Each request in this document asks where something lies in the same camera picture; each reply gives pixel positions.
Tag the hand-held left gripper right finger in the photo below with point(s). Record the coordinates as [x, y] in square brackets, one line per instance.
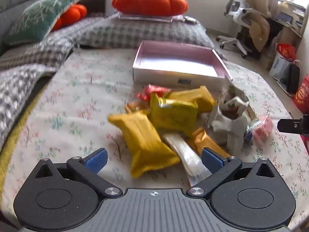
[212, 158]

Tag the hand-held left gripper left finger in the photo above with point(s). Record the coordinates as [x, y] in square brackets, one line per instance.
[96, 162]

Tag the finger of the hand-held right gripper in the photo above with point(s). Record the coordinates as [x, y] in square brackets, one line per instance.
[287, 125]

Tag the gold orange snack packet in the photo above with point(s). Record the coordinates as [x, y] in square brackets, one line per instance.
[205, 140]

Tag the pink snack packet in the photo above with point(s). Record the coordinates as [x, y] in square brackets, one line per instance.
[263, 129]

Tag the clear white snack packet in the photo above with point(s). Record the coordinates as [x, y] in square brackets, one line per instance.
[185, 154]

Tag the white snack bag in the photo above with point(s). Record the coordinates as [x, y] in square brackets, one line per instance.
[224, 123]

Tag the olive yellow snack packet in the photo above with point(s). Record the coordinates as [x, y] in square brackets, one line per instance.
[171, 118]

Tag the small orange snack packet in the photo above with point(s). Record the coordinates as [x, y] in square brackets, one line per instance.
[134, 106]

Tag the red snack packet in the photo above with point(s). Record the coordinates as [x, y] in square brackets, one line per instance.
[149, 92]

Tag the pink white cardboard box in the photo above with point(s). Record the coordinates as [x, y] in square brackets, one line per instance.
[169, 77]

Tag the red printed bag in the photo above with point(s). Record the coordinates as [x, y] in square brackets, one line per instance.
[301, 96]

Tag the black upright device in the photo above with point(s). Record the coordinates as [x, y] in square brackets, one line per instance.
[294, 77]

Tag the floral bed sheet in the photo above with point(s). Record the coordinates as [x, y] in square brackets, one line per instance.
[72, 106]

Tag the white blue shopping bag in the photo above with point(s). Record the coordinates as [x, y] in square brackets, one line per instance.
[280, 65]

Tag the red gift bag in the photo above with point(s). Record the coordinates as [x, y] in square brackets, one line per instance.
[286, 50]

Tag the yellow green mattress cover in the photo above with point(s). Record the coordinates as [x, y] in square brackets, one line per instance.
[14, 137]

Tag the wooden desk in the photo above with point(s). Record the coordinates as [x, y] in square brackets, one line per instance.
[293, 27]

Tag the beige fluffy coat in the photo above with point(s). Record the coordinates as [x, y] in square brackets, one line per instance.
[259, 29]

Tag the tablet screen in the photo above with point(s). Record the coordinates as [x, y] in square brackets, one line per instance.
[284, 17]

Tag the white office chair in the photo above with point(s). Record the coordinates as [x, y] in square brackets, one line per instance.
[235, 9]

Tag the grey checkered quilt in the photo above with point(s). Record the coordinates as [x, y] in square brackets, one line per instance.
[108, 31]

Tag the small white packet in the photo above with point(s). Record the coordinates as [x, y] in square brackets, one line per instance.
[190, 20]

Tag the clear acrylic tray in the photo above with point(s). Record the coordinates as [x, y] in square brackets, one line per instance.
[144, 18]

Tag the small orange pumpkin cushion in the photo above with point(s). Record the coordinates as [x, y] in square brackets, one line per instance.
[72, 12]

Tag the green patterned pillow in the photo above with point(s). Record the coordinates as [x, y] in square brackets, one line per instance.
[36, 21]

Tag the large orange pumpkin cushion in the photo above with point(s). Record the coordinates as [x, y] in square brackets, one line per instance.
[149, 2]

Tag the grey sofa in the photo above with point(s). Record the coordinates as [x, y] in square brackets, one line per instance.
[14, 2]

